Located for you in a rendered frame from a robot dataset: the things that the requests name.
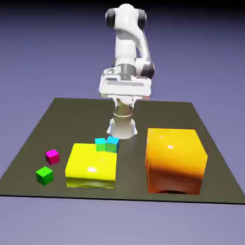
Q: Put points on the small green cube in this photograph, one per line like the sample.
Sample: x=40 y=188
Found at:
x=44 y=175

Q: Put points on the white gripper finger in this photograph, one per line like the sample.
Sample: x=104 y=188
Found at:
x=132 y=103
x=116 y=101

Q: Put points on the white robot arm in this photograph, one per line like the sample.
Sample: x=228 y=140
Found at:
x=128 y=45

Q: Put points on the large yellow box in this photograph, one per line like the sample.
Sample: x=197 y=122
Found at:
x=91 y=165

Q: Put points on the small magenta cube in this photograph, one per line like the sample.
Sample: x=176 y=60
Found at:
x=52 y=156

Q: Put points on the small cyan cube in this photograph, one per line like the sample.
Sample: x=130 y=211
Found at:
x=112 y=144
x=100 y=144

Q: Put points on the large orange box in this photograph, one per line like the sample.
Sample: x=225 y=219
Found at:
x=173 y=160

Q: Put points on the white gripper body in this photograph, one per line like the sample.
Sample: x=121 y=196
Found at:
x=125 y=86

